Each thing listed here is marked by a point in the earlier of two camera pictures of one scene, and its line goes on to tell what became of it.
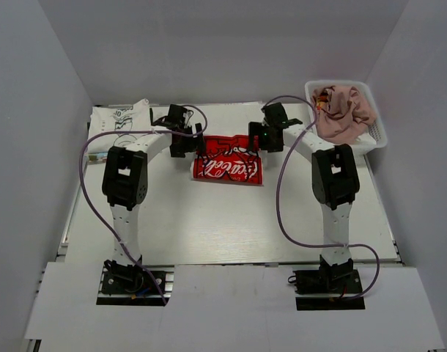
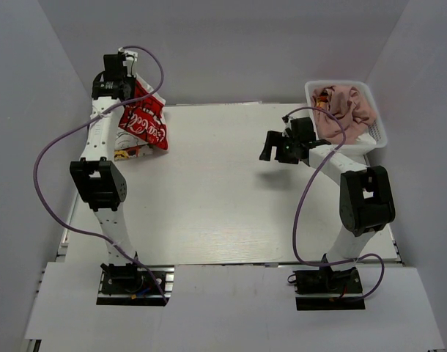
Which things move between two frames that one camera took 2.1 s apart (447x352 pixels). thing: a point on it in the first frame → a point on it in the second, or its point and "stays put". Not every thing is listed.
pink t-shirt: [343, 113] stays put
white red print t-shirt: [228, 158] → [146, 118]
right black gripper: [257, 129] → [274, 139]
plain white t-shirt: [365, 139] stays put
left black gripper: [194, 144] → [133, 81]
